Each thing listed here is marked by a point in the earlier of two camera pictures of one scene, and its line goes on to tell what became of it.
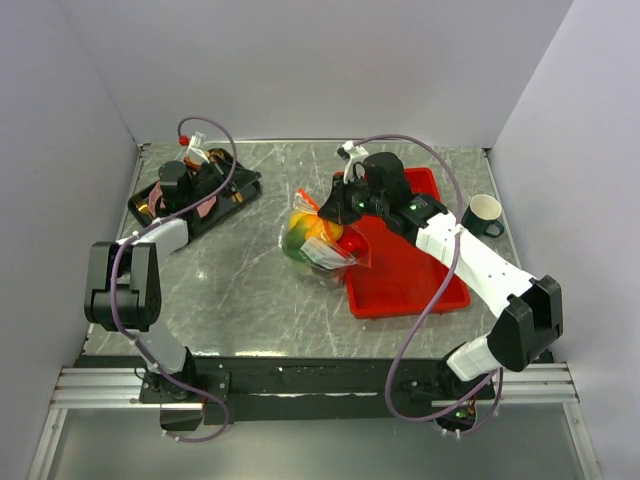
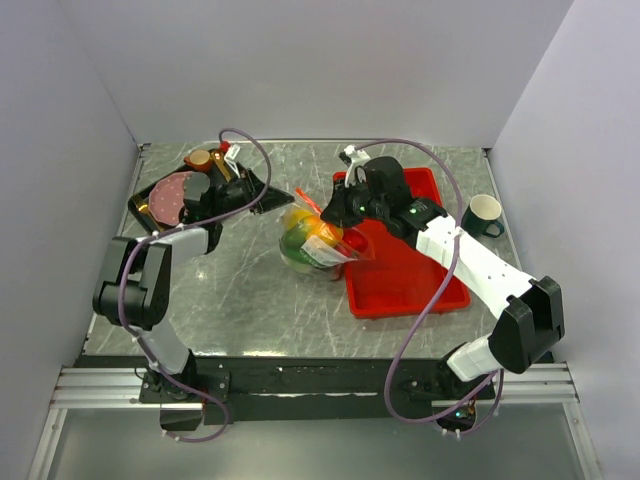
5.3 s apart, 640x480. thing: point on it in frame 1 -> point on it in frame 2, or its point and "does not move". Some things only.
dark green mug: [481, 216] does not move
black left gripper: [217, 172] -> [273, 199]
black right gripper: [335, 209] does not move
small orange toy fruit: [319, 228] does not move
